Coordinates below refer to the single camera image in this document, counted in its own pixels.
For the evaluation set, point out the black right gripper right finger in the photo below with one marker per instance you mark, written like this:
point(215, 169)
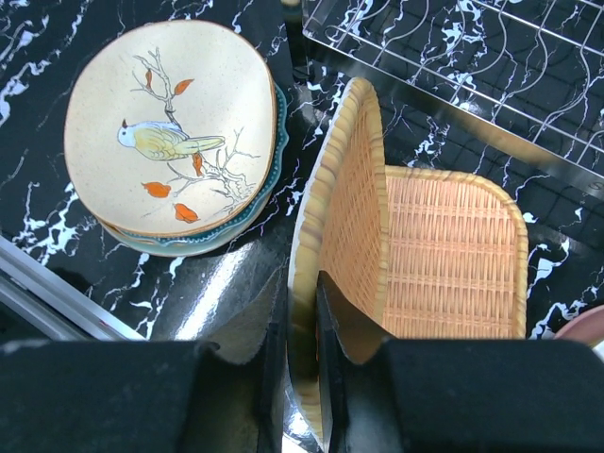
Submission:
point(382, 394)

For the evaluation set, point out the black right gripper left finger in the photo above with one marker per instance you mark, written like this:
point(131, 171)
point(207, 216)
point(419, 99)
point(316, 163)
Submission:
point(223, 393)

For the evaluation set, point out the woven bamboo tray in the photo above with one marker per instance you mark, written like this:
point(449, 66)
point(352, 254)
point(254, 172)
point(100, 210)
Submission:
point(458, 257)
point(341, 228)

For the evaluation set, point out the cream bird painted plate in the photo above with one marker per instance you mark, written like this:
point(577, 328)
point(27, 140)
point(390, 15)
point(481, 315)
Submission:
point(174, 130)

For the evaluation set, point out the stainless steel dish rack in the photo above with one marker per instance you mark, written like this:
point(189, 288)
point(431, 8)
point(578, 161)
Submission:
point(525, 77)

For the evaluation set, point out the pink rimmed plate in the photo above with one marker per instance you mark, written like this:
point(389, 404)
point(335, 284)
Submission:
point(587, 328)

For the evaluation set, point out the teal scalloped plate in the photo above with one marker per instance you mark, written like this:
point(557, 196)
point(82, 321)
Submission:
point(208, 241)

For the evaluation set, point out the aluminium frame rail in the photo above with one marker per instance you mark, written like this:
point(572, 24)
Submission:
point(51, 304)

